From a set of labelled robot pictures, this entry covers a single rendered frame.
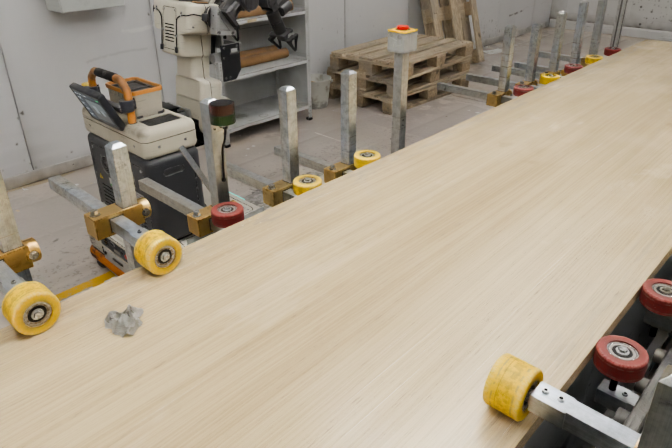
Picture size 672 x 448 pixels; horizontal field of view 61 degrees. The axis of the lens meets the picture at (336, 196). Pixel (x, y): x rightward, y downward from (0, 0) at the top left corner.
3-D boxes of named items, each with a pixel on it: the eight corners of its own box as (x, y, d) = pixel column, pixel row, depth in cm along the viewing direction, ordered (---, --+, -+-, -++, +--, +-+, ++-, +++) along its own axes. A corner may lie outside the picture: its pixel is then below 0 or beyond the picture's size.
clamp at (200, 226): (188, 231, 148) (186, 214, 146) (230, 213, 157) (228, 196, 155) (201, 239, 145) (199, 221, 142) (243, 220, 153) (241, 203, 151)
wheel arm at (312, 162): (273, 156, 201) (273, 145, 199) (281, 154, 203) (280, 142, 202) (368, 193, 174) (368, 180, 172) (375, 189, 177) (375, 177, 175)
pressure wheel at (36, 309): (9, 278, 98) (54, 282, 105) (-6, 321, 99) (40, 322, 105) (23, 292, 95) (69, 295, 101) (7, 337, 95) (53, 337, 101)
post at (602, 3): (582, 87, 322) (598, -2, 301) (584, 86, 324) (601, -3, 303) (588, 89, 320) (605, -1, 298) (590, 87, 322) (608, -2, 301)
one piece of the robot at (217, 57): (217, 84, 253) (212, 34, 243) (183, 73, 270) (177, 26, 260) (246, 77, 263) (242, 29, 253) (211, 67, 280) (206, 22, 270)
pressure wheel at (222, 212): (208, 247, 145) (203, 207, 140) (233, 235, 151) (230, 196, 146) (228, 258, 140) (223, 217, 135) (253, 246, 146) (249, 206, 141)
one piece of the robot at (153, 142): (163, 275, 245) (130, 84, 208) (103, 232, 279) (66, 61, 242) (226, 245, 267) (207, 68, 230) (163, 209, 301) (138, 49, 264)
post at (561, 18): (542, 109, 290) (557, 10, 268) (545, 107, 292) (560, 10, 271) (548, 110, 287) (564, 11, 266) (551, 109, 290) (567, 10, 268)
